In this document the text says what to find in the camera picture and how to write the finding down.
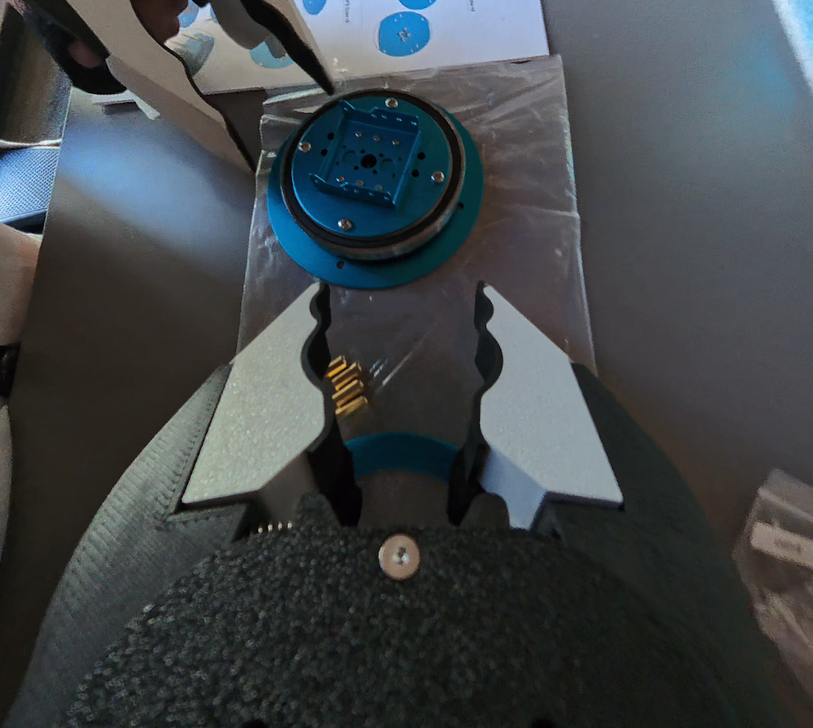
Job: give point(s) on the round bearing with blue bracket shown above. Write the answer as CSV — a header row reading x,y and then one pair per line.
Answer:
x,y
375,156

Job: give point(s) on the assembly manual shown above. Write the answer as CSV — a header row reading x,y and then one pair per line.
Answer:
x,y
444,16

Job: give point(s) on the pile of small hardware bags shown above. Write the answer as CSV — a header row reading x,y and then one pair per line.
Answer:
x,y
781,550

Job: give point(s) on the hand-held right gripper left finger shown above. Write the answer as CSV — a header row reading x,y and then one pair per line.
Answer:
x,y
260,423

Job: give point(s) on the person's left hand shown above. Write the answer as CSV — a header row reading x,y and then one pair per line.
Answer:
x,y
159,10

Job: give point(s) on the large clear plastic bag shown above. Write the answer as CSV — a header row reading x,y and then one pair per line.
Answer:
x,y
527,169

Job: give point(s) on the grey desk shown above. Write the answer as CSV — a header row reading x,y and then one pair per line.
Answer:
x,y
667,232

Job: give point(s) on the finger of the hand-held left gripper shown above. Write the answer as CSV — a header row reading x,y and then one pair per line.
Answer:
x,y
232,10
146,67

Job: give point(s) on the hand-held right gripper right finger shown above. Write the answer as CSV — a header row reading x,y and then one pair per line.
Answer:
x,y
540,423

